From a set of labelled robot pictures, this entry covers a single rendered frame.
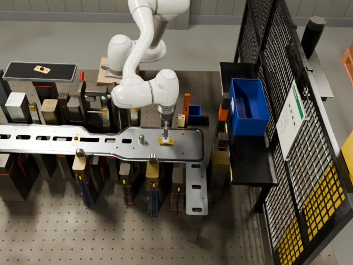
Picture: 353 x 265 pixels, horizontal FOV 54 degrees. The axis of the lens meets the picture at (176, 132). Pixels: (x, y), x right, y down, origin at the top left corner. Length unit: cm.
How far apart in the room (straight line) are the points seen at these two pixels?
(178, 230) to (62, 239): 59
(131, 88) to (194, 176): 54
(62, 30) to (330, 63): 312
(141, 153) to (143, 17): 67
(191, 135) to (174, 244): 57
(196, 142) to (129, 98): 52
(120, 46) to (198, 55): 181
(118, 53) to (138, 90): 91
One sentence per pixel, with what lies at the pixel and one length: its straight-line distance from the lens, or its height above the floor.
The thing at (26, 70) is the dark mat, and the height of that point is 116.
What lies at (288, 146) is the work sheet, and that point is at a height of 123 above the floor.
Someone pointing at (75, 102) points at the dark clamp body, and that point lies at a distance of 196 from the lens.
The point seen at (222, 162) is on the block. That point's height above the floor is 106.
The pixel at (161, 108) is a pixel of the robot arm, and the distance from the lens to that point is 158.
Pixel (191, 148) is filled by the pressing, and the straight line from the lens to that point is 181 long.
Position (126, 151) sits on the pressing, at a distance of 180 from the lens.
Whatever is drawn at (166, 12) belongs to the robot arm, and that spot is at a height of 145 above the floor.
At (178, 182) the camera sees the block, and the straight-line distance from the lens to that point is 171.
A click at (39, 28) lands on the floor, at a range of 462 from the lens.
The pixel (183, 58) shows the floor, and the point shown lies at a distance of 397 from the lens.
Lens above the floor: 242
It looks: 50 degrees down
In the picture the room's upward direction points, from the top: 4 degrees clockwise
